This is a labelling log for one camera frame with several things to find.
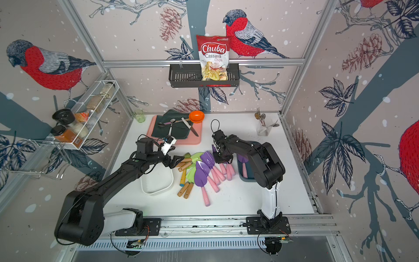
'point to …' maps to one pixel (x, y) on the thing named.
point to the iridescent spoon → (160, 124)
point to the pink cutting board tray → (192, 138)
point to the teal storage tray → (251, 175)
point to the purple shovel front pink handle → (201, 176)
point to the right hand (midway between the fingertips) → (218, 160)
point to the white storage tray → (158, 180)
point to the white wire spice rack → (89, 109)
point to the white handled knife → (189, 126)
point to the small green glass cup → (139, 115)
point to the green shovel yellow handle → (183, 178)
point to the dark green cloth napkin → (173, 123)
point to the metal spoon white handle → (172, 121)
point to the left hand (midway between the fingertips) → (180, 149)
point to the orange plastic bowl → (196, 116)
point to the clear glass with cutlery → (262, 129)
